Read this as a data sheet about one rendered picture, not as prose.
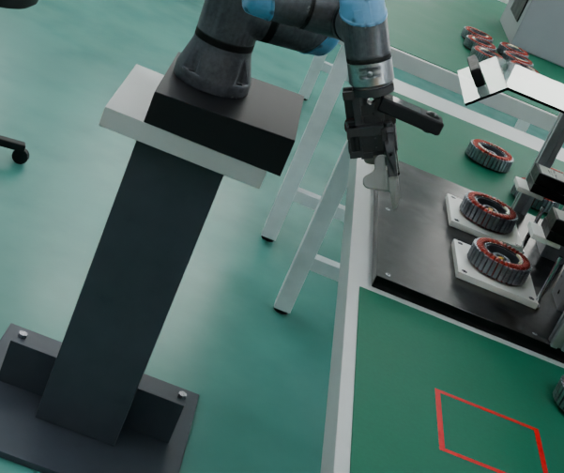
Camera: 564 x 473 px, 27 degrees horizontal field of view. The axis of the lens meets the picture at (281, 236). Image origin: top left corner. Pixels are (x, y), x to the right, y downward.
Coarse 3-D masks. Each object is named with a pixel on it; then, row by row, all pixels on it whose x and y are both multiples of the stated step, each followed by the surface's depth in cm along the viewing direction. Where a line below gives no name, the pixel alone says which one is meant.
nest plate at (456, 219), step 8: (448, 200) 233; (456, 200) 234; (448, 208) 229; (456, 208) 230; (448, 216) 227; (456, 216) 226; (464, 216) 227; (456, 224) 223; (464, 224) 223; (472, 224) 225; (480, 224) 227; (472, 232) 223; (480, 232) 223; (488, 232) 224; (512, 232) 230; (504, 240) 224; (512, 240) 226; (520, 240) 227; (520, 248) 223
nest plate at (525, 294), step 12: (456, 240) 213; (456, 252) 208; (456, 264) 204; (468, 264) 205; (456, 276) 200; (468, 276) 200; (480, 276) 202; (528, 276) 211; (492, 288) 201; (504, 288) 201; (516, 288) 203; (528, 288) 206; (516, 300) 201; (528, 300) 201
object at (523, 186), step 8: (536, 168) 225; (544, 168) 226; (528, 176) 228; (536, 176) 223; (544, 176) 222; (552, 176) 223; (560, 176) 225; (520, 184) 225; (528, 184) 226; (536, 184) 223; (544, 184) 223; (552, 184) 223; (560, 184) 222; (528, 192) 224; (536, 192) 223; (544, 192) 223; (552, 192) 223; (560, 192) 223; (552, 200) 223; (560, 200) 223
